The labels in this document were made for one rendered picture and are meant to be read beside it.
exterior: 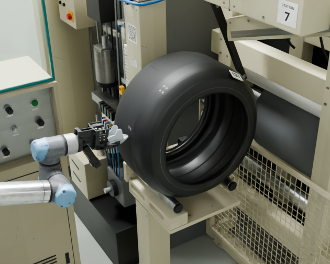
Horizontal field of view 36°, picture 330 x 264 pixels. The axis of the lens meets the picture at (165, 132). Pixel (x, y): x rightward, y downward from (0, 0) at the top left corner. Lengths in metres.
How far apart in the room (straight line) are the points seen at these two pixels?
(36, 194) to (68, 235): 1.13
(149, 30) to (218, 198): 0.81
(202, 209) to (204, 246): 1.03
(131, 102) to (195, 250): 1.51
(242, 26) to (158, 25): 0.35
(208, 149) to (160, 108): 0.57
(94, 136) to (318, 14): 0.87
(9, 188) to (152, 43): 0.88
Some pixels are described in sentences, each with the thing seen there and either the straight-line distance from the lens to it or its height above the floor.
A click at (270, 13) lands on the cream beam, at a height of 1.68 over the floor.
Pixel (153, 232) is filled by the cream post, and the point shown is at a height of 0.47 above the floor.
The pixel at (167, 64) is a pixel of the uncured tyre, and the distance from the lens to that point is 1.98.
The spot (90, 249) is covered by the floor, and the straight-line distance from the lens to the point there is 3.30.
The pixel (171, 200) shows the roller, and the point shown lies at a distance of 2.12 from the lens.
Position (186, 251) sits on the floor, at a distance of 3.24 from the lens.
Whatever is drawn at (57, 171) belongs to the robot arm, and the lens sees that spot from 1.81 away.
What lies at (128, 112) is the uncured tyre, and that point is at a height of 1.31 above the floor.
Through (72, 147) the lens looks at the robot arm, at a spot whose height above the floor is 1.28.
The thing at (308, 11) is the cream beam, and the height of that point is 1.72.
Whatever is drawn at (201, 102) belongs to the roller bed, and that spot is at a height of 1.06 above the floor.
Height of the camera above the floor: 2.20
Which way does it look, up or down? 30 degrees down
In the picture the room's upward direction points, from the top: 1 degrees counter-clockwise
